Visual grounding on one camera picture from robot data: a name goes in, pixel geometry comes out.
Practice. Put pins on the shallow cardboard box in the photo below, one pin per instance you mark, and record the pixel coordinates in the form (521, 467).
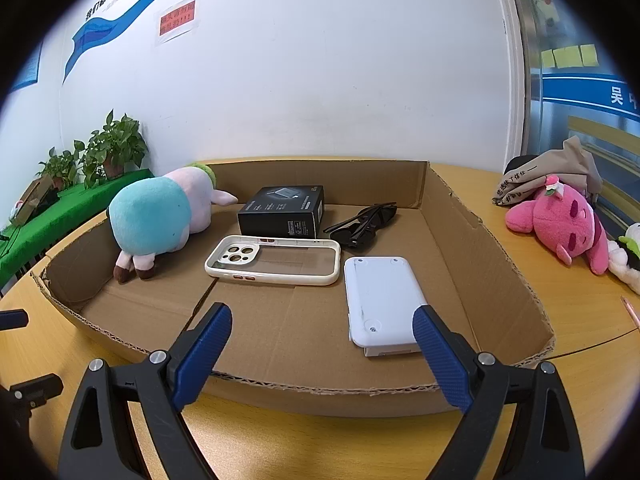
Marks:
(300, 340)

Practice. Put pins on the yellow sticky note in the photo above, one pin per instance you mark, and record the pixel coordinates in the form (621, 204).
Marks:
(567, 56)
(548, 58)
(589, 55)

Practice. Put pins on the white plush toy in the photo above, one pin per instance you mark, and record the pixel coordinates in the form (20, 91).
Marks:
(630, 265)

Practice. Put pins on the green covered side table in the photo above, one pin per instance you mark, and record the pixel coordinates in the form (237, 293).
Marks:
(75, 207)

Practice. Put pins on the small potted green plant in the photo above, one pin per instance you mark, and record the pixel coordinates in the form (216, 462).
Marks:
(62, 167)

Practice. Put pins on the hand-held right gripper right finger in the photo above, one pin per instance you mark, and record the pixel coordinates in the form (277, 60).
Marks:
(440, 355)

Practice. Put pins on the beige cloth bag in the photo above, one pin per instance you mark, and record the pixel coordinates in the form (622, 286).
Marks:
(565, 165)

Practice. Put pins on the cartoon window sticker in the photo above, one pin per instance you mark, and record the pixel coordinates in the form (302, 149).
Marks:
(547, 5)

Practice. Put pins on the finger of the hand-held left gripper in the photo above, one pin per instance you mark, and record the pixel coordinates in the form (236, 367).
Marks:
(40, 387)
(12, 319)

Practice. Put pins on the blue framed wall sign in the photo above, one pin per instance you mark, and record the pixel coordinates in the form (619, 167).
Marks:
(30, 67)

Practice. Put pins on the pink pen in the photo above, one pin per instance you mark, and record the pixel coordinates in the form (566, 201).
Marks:
(631, 312)

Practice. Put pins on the large potted green plant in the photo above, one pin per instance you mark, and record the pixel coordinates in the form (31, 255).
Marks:
(117, 142)

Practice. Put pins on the black product box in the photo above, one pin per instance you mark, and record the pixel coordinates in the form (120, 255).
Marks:
(280, 210)

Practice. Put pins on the blue pink green plush toy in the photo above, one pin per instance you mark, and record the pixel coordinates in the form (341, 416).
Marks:
(150, 215)

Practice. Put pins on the blue door band sign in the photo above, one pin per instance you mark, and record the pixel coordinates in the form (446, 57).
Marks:
(585, 92)

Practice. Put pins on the blue wave wall banner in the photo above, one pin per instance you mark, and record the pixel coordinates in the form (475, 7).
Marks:
(100, 30)

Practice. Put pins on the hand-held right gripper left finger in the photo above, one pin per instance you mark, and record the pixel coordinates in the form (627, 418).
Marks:
(205, 355)

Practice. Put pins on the red paper wall notice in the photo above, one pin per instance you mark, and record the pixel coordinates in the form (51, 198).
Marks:
(176, 21)

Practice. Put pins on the cream clear phone case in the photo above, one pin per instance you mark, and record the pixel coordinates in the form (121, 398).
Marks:
(235, 255)

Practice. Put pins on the white folding phone stand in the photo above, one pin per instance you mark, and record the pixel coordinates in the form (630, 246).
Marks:
(380, 295)

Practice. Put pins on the black sunglasses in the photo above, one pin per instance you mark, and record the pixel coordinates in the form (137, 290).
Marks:
(357, 232)

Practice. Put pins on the small brown cardboard box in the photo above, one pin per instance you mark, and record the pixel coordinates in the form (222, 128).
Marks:
(32, 200)

